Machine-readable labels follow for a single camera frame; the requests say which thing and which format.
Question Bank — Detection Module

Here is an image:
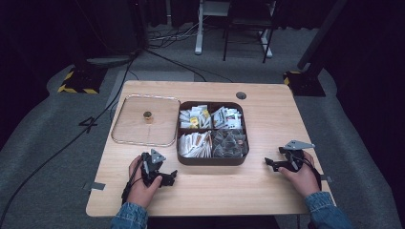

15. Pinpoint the person's right hand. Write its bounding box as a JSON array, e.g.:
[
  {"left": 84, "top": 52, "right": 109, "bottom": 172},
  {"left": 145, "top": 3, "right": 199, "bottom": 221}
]
[{"left": 278, "top": 150, "right": 321, "bottom": 198}]

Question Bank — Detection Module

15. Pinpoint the pile of clear pyramid tea bags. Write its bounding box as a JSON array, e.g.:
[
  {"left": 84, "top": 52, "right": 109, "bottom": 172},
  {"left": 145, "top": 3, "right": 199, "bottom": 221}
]
[{"left": 212, "top": 129, "right": 248, "bottom": 158}]

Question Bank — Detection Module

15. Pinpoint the bundle of floor cables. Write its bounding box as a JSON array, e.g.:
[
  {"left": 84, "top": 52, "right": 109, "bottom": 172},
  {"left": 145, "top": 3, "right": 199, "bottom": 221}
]
[{"left": 147, "top": 17, "right": 208, "bottom": 50}]

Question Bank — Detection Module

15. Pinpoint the dark slanted stand pole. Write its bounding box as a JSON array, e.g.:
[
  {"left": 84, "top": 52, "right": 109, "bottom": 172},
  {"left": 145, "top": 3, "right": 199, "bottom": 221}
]
[{"left": 297, "top": 0, "right": 349, "bottom": 71}]

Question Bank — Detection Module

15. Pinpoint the white desk leg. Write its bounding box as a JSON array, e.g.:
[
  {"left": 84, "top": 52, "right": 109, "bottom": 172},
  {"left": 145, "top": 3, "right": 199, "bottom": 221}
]
[
  {"left": 258, "top": 28, "right": 274, "bottom": 59},
  {"left": 194, "top": 0, "right": 205, "bottom": 56}
]

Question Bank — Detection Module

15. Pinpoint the dark upright stand pole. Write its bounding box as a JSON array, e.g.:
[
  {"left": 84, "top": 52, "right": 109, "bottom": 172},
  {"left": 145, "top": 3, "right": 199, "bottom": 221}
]
[{"left": 127, "top": 0, "right": 149, "bottom": 60}]

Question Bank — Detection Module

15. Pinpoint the black metal chair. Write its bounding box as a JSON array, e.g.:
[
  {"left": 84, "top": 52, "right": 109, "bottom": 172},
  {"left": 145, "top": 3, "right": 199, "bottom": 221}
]
[{"left": 222, "top": 0, "right": 278, "bottom": 64}]

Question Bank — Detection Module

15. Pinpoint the dark brown divided box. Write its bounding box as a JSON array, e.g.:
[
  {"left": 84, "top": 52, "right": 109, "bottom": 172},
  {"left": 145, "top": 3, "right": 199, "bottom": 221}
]
[{"left": 176, "top": 100, "right": 250, "bottom": 167}]

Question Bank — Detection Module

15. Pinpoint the person's left hand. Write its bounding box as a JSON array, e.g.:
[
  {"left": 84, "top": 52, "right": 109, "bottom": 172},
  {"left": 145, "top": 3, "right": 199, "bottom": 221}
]
[{"left": 126, "top": 155, "right": 163, "bottom": 210}]

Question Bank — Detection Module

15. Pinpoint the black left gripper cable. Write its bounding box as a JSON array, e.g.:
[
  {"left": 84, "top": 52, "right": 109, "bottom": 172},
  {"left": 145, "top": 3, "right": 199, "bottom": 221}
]
[{"left": 120, "top": 155, "right": 144, "bottom": 205}]

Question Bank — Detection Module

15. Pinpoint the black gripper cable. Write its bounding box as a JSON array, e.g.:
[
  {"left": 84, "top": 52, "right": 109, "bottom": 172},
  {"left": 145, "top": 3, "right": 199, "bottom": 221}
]
[
  {"left": 297, "top": 156, "right": 323, "bottom": 192},
  {"left": 120, "top": 155, "right": 144, "bottom": 205}
]

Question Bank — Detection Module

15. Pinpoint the clear lid with brass knob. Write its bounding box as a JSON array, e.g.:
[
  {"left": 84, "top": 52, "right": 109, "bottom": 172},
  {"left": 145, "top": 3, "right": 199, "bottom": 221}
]
[{"left": 110, "top": 94, "right": 181, "bottom": 148}]

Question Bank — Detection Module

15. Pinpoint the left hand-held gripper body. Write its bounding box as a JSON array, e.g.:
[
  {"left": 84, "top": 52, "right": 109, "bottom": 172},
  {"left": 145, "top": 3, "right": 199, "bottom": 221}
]
[{"left": 140, "top": 148, "right": 167, "bottom": 188}]

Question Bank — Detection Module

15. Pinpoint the pile of white black-print packets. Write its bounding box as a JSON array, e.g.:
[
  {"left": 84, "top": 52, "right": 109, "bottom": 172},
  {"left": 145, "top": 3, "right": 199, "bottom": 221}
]
[{"left": 211, "top": 106, "right": 243, "bottom": 130}]

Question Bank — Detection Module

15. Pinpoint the pile of white yellow packets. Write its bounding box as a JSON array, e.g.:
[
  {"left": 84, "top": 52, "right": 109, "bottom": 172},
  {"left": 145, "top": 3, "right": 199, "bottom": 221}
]
[{"left": 179, "top": 104, "right": 212, "bottom": 130}]

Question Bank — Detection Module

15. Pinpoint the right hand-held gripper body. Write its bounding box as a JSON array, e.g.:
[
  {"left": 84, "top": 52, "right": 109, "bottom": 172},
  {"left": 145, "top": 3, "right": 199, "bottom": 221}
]
[{"left": 278, "top": 139, "right": 316, "bottom": 173}]

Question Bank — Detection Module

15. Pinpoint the pile of white orange sachets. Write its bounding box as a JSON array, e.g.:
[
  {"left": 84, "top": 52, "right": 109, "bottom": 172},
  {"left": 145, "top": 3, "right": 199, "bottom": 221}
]
[{"left": 178, "top": 130, "right": 213, "bottom": 158}]

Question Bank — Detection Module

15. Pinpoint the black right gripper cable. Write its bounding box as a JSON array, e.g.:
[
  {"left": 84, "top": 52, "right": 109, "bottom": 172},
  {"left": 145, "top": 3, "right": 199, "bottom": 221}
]
[{"left": 297, "top": 156, "right": 323, "bottom": 192}]

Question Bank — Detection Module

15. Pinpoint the long black floor cable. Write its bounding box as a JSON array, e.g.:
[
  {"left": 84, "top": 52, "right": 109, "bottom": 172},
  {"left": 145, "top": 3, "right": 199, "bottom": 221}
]
[{"left": 0, "top": 52, "right": 139, "bottom": 227}]

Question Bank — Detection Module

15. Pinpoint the black yellow-striped stand base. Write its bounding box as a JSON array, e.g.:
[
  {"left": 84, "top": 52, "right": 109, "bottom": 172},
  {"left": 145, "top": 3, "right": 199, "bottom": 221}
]
[
  {"left": 57, "top": 66, "right": 109, "bottom": 95},
  {"left": 283, "top": 70, "right": 327, "bottom": 97}
]

